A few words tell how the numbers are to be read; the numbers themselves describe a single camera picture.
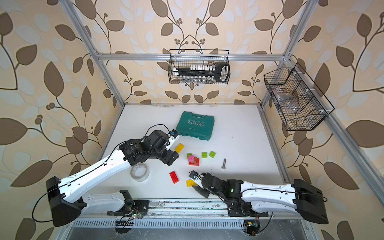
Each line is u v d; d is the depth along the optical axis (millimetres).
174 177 840
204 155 918
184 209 753
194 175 654
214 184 561
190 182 812
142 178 830
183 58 912
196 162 853
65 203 393
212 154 923
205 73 843
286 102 698
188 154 915
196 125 1019
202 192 671
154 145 542
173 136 647
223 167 879
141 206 753
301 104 729
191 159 844
